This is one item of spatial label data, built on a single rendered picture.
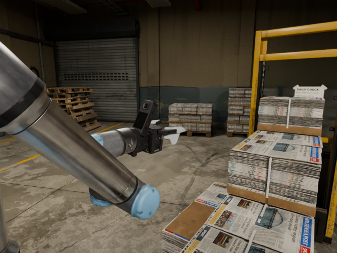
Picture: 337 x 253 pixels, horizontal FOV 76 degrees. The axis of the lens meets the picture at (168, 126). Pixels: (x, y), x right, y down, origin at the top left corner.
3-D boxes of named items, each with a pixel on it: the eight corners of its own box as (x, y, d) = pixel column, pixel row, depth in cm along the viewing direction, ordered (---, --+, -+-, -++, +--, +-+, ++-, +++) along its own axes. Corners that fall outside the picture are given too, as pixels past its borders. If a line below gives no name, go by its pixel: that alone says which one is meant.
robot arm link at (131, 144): (110, 126, 63) (128, 134, 58) (122, 124, 66) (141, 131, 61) (109, 150, 65) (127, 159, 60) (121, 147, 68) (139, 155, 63)
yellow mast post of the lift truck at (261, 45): (242, 210, 226) (255, 30, 193) (245, 206, 233) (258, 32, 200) (251, 213, 221) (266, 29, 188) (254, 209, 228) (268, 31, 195)
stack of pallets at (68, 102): (70, 124, 765) (67, 87, 740) (95, 125, 750) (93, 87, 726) (43, 132, 636) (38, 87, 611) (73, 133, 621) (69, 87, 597)
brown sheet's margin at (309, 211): (226, 193, 111) (226, 184, 110) (242, 173, 134) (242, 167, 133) (315, 218, 90) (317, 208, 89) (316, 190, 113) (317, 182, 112)
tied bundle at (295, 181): (225, 194, 111) (228, 150, 106) (242, 174, 135) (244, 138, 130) (314, 219, 90) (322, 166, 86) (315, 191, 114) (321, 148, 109)
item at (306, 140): (246, 139, 129) (246, 137, 129) (257, 131, 153) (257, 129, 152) (322, 149, 109) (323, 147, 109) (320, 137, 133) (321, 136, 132)
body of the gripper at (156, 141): (147, 143, 78) (120, 151, 68) (149, 120, 75) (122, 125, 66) (163, 150, 73) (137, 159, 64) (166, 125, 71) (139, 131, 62)
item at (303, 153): (230, 150, 106) (230, 148, 106) (246, 139, 130) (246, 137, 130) (321, 166, 86) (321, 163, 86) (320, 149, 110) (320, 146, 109)
